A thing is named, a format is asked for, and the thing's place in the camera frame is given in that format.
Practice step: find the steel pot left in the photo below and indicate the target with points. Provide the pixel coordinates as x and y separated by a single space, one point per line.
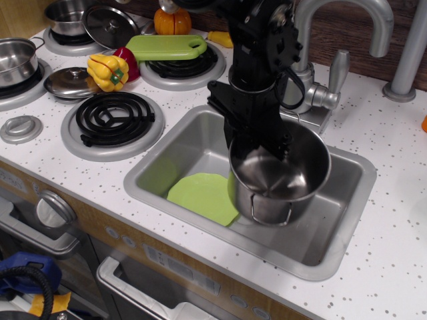
19 61

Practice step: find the silver oven door handle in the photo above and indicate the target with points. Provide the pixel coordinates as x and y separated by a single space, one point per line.
61 248

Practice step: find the yellow tape piece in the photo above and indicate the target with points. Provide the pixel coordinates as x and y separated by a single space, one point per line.
60 303

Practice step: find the yellow toy bell pepper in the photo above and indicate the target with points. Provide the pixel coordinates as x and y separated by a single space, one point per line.
109 72

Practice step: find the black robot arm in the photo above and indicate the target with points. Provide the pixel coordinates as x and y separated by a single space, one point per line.
265 47

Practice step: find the black coil burner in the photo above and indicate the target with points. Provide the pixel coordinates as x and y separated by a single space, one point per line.
185 68
112 119

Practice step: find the orange toy pumpkin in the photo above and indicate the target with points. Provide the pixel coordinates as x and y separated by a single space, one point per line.
178 23

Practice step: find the silver oven knob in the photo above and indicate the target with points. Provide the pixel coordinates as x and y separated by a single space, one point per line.
52 211

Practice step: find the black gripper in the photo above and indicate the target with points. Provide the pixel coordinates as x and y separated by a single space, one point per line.
255 114

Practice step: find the steel pot lid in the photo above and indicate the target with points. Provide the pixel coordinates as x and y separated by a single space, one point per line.
109 27
71 83

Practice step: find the silver toy faucet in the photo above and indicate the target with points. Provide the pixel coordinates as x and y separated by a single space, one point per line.
319 101

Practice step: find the red toy pepper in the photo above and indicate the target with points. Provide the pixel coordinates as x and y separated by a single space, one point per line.
130 59

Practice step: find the black coil burner back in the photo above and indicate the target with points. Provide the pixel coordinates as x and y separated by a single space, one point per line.
185 68

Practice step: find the black coil burner front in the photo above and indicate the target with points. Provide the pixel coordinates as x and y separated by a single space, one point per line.
112 119

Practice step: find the grey ring knob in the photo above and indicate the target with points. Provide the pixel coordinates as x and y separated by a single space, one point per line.
21 129

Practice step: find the green plastic cutting board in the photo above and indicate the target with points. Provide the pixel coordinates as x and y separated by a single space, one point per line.
166 47

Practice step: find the silver dishwasher door handle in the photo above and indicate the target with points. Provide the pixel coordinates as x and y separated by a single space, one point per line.
145 303

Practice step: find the grey metal pole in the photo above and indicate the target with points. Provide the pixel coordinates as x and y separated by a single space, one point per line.
401 89

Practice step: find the steel pot lid back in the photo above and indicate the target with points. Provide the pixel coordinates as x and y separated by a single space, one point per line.
109 27

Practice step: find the steel pot lid front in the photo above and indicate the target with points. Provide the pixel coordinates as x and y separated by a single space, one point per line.
71 83

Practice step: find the large steel pot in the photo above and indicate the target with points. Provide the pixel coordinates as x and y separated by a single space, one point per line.
265 189

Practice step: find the yellow toy squash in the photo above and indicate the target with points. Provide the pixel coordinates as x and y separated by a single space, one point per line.
221 37

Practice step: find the silver toy sink basin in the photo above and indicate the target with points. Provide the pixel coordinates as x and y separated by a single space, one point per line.
311 246

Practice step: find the green plastic plate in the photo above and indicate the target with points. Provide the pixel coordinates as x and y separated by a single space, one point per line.
205 194

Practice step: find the orange object at edge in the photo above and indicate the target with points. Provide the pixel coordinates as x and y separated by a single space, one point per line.
424 124

